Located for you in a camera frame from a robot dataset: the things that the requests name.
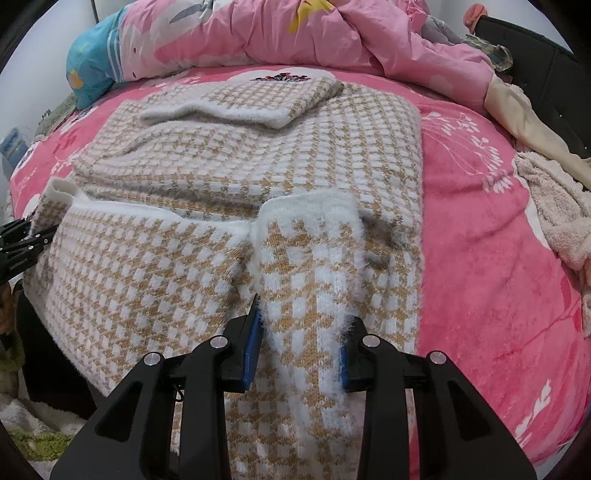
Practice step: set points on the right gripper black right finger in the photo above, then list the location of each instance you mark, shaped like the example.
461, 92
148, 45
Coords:
459, 434

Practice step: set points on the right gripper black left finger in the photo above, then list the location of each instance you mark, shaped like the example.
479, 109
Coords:
166, 418

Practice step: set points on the beige houndstooth knit cardigan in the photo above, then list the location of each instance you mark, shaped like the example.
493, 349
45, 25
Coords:
192, 201

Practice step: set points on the pink floral bed blanket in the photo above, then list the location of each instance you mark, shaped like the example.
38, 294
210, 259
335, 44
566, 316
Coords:
495, 296

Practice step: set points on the pink cartoon print duvet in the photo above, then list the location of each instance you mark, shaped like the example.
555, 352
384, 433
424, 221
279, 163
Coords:
147, 39

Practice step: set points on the black upholstered headboard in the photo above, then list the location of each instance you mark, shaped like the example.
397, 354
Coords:
556, 83

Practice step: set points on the green patterned cloth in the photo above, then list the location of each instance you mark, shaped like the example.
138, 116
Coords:
499, 56

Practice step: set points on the coral cloth on headboard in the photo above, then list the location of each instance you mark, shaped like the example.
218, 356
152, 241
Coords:
473, 15

